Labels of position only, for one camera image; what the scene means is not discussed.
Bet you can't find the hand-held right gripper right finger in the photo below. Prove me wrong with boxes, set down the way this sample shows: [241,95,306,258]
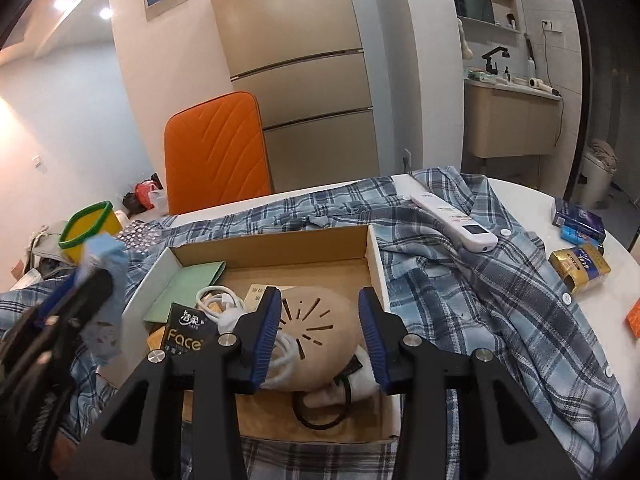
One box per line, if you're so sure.
[357,286,581,480]

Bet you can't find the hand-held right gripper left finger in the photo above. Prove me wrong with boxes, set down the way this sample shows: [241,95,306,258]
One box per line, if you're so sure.
[65,286,283,480]

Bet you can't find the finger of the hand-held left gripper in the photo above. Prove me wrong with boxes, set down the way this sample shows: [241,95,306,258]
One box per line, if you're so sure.
[20,267,115,346]

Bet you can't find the round tan slotted disc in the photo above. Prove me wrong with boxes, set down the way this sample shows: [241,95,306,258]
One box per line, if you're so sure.
[260,285,371,391]

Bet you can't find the white cable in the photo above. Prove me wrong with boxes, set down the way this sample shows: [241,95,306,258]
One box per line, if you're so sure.
[196,286,301,391]

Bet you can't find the light blue packet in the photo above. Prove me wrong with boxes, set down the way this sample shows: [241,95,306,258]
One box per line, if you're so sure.
[75,232,126,367]

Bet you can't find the black tissue pack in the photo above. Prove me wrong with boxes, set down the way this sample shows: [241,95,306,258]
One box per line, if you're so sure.
[164,302,218,356]

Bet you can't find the cardboard box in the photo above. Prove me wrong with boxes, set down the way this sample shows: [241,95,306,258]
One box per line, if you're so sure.
[97,224,401,446]

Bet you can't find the green packet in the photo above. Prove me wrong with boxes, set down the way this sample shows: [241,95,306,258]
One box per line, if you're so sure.
[144,261,227,326]

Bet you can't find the beige bag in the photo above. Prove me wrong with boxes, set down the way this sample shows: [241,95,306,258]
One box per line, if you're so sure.
[25,220,76,276]

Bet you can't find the yellow container with green rim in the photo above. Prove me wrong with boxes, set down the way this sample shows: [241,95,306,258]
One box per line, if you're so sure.
[58,201,132,263]

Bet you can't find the dotted dark packet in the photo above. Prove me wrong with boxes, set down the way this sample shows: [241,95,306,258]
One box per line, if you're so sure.
[120,220,167,253]

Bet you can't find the blue plaid shirt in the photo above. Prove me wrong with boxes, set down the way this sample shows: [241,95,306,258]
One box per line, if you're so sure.
[0,166,631,480]

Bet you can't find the red bag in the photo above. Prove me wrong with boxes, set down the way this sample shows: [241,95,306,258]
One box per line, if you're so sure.
[135,180,158,211]

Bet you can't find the white remote control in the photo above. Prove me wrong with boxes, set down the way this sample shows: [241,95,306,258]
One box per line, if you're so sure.
[410,192,499,252]

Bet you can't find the orange chair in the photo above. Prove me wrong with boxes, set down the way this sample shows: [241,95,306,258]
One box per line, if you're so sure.
[164,91,273,216]

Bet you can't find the gold cigarette pack blue label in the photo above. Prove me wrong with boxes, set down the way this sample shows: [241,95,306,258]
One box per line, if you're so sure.
[548,244,612,297]

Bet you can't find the small bright blue pack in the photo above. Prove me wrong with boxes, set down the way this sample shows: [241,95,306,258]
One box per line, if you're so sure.
[560,225,603,252]

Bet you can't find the dark blue cigarette pack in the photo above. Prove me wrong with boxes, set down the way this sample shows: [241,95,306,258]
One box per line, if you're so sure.
[551,197,606,241]

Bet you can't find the beige refrigerator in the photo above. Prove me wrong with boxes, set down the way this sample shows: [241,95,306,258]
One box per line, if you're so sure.
[202,0,381,193]

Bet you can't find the beige vanity cabinet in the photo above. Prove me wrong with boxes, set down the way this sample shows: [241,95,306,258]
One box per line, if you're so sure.
[464,77,562,157]

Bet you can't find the small orange box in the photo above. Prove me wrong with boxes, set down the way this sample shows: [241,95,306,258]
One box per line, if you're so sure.
[625,297,640,338]

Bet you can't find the white hair dryer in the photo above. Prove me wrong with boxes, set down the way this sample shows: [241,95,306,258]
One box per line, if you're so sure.
[529,77,561,97]

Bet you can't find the black faucet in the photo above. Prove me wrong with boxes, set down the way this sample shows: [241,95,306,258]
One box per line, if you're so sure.
[482,46,511,75]

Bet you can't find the white cloth with black strap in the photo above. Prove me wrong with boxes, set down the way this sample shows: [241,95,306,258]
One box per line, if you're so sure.
[292,360,378,431]

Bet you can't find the black door frame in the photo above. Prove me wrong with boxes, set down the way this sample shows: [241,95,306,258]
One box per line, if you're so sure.
[560,0,598,201]

